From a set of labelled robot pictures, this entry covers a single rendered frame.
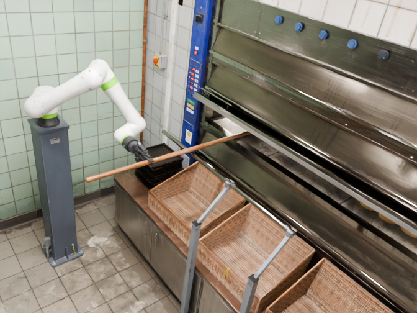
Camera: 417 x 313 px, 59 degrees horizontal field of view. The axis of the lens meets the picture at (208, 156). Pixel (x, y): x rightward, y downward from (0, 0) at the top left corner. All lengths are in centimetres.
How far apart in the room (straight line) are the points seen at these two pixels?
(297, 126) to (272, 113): 20
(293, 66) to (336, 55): 28
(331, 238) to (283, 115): 77
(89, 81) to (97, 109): 119
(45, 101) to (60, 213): 98
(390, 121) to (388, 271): 80
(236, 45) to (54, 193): 164
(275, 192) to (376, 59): 105
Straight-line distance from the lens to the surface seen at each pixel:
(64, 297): 311
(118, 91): 244
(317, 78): 212
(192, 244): 231
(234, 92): 255
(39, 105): 241
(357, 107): 200
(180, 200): 295
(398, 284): 224
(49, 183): 283
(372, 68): 196
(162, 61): 313
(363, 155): 205
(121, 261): 328
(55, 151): 272
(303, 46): 217
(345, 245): 230
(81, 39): 316
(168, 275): 291
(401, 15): 189
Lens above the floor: 242
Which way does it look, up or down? 31 degrees down
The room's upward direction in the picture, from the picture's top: 8 degrees clockwise
